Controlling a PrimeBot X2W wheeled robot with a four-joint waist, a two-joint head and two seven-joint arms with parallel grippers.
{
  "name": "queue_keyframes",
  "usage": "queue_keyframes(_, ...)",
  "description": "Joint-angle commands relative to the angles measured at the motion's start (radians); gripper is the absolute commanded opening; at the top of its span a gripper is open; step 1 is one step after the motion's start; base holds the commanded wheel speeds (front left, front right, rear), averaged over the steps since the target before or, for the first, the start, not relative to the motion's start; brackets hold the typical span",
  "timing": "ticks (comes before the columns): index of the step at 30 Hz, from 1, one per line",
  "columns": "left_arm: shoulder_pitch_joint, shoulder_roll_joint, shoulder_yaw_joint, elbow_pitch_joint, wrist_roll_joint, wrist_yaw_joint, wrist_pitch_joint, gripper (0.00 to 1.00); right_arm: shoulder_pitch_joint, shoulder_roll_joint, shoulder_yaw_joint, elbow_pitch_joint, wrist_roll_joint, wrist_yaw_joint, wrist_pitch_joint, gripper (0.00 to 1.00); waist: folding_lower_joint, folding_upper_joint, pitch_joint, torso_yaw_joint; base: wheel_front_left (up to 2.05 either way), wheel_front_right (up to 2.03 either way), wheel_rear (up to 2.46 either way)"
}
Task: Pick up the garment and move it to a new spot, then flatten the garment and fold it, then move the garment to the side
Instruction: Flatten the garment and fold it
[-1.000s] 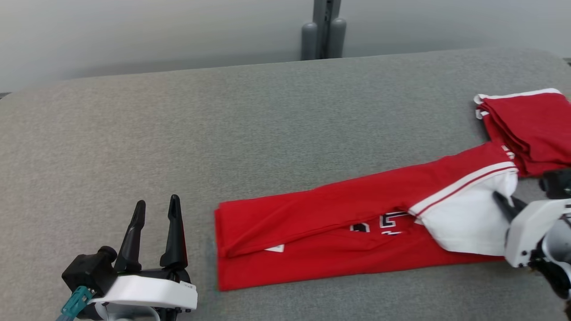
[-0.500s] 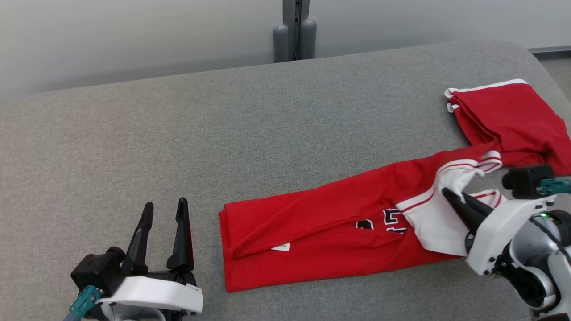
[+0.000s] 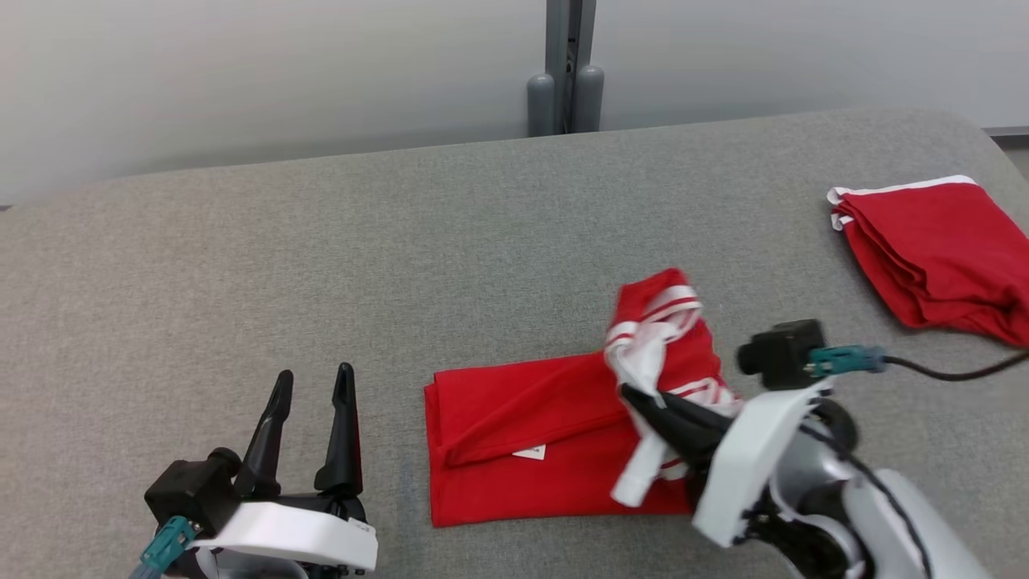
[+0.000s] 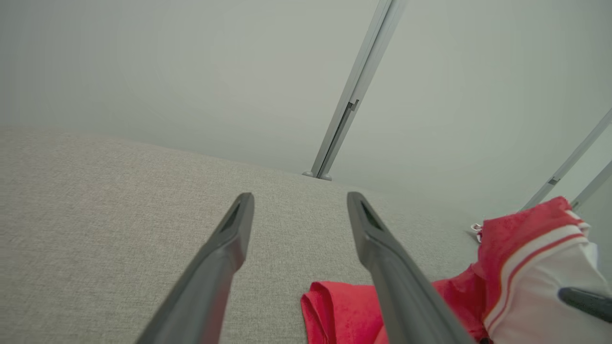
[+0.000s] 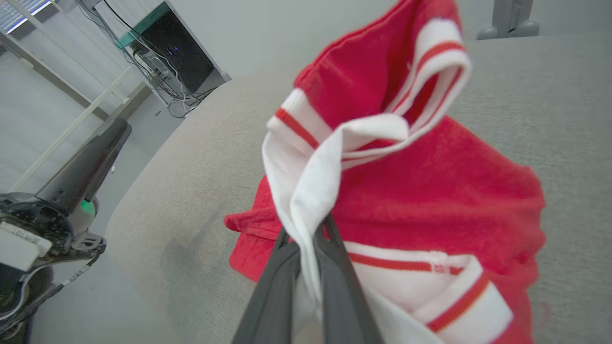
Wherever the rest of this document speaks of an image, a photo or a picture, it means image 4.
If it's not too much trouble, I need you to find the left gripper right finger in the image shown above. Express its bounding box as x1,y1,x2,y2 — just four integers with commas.
347,192,474,344

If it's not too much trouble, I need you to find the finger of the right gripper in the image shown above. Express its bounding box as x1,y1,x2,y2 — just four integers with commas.
558,287,612,323

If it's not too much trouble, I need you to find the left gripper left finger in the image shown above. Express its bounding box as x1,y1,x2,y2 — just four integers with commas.
136,193,255,344

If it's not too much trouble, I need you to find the red jersey number 23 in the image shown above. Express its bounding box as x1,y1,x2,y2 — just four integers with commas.
300,196,604,344

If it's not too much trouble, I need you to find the grey wall rail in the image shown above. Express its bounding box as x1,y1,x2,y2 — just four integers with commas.
520,107,612,212
571,160,612,211

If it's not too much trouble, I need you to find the grey partition post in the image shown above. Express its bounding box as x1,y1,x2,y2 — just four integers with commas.
302,0,409,181

